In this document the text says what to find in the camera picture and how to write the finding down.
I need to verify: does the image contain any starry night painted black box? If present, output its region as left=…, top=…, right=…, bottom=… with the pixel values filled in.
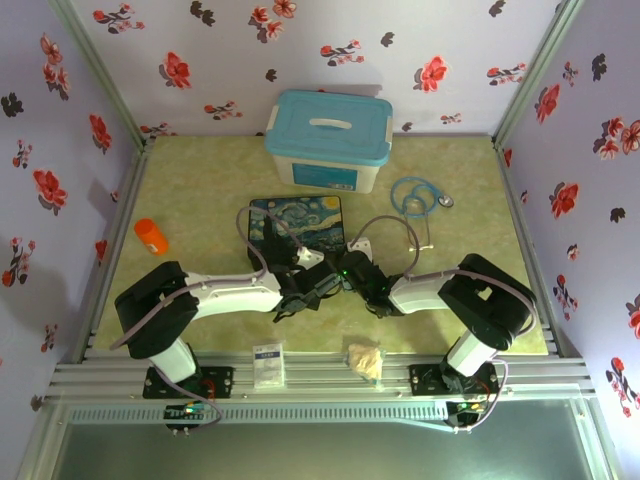
left=248, top=196, right=348, bottom=275

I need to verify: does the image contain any clear bag of beige cotton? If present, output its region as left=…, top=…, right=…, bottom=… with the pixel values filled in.
left=346, top=341, right=387, bottom=391

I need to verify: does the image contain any white flat packet blue label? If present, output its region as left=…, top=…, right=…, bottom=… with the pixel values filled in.
left=251, top=342, right=287, bottom=390

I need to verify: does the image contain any blue stethoscope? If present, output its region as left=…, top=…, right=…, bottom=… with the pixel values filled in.
left=390, top=175, right=456, bottom=252

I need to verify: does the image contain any white storage box blue lid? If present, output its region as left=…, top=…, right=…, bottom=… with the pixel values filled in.
left=264, top=89, right=394, bottom=194

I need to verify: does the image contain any grey metal shelf panel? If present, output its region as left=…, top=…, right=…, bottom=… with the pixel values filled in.
left=19, top=422, right=624, bottom=480

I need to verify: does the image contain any orange pill bottle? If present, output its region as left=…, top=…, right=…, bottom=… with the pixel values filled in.
left=133, top=218, right=170, bottom=257

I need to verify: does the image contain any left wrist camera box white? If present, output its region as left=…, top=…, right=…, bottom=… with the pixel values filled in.
left=293, top=246, right=326, bottom=265

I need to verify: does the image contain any grey right arm cable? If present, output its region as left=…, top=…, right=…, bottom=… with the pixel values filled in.
left=352, top=213, right=541, bottom=435

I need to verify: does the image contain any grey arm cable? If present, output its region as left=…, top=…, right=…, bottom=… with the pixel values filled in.
left=108, top=205, right=307, bottom=435
left=352, top=213, right=541, bottom=435

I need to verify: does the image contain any aluminium front rail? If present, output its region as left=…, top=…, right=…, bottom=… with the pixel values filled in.
left=47, top=351, right=600, bottom=400

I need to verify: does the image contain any grey left arm cable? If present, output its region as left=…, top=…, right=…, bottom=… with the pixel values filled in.
left=108, top=205, right=307, bottom=435

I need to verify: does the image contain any grey slotted cable duct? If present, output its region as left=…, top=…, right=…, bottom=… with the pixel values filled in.
left=64, top=404, right=451, bottom=424

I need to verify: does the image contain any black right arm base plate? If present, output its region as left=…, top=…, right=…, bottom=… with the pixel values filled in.
left=408, top=363, right=500, bottom=397

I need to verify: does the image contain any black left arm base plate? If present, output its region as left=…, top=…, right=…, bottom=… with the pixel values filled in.
left=143, top=366, right=235, bottom=400

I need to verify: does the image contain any aluminium side rail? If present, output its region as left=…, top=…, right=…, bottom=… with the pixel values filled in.
left=62, top=142, right=154, bottom=364
left=494, top=142, right=586, bottom=357

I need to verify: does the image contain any aluminium corner post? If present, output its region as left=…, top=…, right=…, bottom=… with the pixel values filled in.
left=492, top=0, right=587, bottom=149
left=48, top=0, right=150, bottom=149

